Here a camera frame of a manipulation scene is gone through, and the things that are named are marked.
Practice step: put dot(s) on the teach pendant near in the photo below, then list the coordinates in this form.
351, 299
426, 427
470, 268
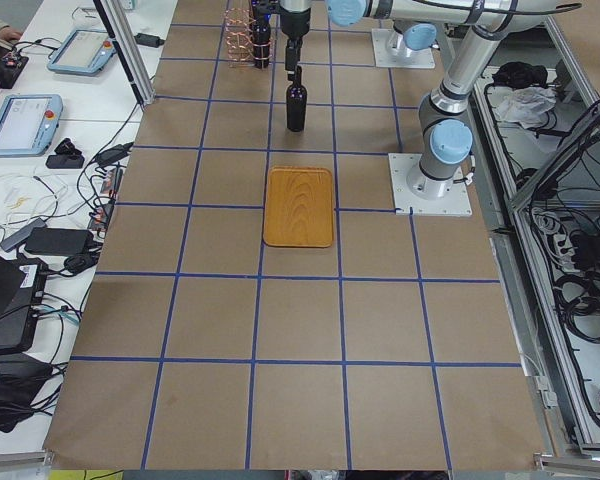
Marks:
28, 124

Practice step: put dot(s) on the copper wire wine rack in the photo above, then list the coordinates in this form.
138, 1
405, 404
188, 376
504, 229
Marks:
237, 34

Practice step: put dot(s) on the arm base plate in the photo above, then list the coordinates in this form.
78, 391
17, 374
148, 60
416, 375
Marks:
416, 194
391, 51

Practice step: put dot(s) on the aluminium frame post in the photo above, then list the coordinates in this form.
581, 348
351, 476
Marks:
117, 26

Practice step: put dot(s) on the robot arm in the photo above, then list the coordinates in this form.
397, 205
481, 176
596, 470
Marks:
408, 44
447, 139

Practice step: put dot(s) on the dark wine bottle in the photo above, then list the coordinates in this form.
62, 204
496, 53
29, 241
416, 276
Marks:
296, 102
261, 42

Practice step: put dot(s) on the black power adapter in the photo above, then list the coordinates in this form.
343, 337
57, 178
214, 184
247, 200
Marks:
149, 40

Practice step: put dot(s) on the teach pendant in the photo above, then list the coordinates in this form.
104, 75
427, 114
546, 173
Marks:
28, 124
85, 52

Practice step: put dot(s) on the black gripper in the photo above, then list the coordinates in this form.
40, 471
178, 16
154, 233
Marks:
294, 25

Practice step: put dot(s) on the teach pendant far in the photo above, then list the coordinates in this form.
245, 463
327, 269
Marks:
85, 52

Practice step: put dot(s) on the wooden tray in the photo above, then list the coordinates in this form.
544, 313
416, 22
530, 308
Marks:
299, 207

